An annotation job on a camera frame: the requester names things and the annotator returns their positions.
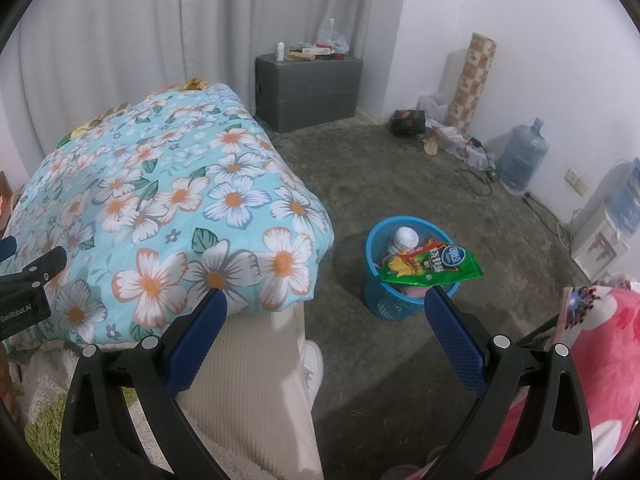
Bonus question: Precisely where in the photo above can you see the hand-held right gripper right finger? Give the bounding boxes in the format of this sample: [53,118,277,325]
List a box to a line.
[424,285,595,480]

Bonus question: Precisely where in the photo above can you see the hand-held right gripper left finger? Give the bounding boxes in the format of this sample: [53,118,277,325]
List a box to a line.
[59,289,229,480]

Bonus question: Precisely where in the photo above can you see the blue plastic wastebasket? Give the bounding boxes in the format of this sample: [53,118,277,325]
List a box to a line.
[365,216,462,321]

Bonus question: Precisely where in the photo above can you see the green snack bag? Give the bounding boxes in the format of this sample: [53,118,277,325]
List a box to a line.
[379,242,484,287]

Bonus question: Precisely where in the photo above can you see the white round plastic cup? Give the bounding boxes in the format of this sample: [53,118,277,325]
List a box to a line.
[390,227,418,256]

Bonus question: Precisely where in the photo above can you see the person's leg in beige pants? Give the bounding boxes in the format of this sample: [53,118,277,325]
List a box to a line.
[177,302,325,480]

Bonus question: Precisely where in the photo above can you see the green and white rug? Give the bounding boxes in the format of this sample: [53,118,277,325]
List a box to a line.
[0,345,151,480]

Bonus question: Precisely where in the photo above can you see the white shoe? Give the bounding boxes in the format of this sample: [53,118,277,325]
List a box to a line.
[300,340,325,406]

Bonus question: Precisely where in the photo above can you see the floral light blue blanket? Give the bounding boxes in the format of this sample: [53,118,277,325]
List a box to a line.
[0,82,336,346]

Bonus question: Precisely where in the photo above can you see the pink floral blanket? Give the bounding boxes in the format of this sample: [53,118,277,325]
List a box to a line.
[560,280,640,480]

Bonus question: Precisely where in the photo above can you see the white water dispenser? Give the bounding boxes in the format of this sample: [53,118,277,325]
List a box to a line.
[570,205,631,281]

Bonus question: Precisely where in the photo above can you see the blue water jug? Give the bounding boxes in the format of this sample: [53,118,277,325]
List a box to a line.
[605,157,640,236]
[496,117,549,191]

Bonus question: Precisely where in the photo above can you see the white plastic bags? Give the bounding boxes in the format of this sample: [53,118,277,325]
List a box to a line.
[417,94,496,168]

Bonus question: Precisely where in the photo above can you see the black box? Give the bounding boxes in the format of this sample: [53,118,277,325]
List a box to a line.
[390,109,426,137]

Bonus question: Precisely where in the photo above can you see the white curtain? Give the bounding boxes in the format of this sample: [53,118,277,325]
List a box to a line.
[0,0,411,161]

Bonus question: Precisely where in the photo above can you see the patterned rolled mat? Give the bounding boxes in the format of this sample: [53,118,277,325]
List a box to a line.
[445,32,497,131]

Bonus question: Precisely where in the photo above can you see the grey cabinet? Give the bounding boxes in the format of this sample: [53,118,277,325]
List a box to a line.
[255,54,365,133]

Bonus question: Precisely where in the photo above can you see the clear plastic bag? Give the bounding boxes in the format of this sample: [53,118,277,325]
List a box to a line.
[317,17,350,53]

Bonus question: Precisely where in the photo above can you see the black power cord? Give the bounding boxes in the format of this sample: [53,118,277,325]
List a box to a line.
[522,192,571,241]

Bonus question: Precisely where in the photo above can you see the white wall socket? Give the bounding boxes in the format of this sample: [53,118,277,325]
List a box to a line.
[565,169,590,195]

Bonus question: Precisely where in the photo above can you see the black cable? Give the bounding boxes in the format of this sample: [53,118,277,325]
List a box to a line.
[457,137,498,197]

